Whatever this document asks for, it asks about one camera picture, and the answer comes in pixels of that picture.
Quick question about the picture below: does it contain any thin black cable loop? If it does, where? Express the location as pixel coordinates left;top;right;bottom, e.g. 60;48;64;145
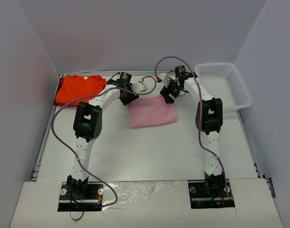
69;199;86;221

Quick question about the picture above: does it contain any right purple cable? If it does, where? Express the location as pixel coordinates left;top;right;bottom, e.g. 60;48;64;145
154;56;231;195

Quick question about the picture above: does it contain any folded orange t shirt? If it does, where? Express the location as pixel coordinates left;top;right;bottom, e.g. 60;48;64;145
56;75;107;106

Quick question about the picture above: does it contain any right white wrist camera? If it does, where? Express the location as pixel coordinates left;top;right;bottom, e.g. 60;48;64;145
158;73;171;87

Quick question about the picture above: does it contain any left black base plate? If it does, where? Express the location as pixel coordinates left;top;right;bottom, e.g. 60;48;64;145
58;182;104;212

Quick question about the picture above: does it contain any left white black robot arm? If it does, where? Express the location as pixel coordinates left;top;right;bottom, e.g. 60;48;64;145
67;72;139;199

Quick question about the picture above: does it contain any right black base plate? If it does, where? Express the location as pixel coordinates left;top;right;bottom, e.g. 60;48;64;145
188;180;235;209

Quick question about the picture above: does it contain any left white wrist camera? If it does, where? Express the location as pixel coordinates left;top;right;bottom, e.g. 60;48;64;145
131;81;147;94

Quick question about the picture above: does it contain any purple cable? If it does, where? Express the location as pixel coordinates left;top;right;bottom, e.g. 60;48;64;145
50;76;158;207
154;56;231;195

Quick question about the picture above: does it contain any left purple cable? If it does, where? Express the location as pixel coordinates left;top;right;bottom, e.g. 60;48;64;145
50;76;158;207

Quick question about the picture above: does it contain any white plastic basket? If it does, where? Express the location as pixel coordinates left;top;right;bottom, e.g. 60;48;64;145
195;63;251;112

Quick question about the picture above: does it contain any pink t shirt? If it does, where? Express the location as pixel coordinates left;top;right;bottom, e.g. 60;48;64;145
127;95;178;128

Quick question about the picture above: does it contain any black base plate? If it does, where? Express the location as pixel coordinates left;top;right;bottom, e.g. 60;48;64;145
188;180;235;209
58;182;104;212

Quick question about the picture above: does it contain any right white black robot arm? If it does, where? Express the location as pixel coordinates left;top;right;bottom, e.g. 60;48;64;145
157;66;224;196

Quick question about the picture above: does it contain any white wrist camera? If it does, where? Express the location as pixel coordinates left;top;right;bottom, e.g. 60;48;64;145
131;81;147;94
158;73;171;87

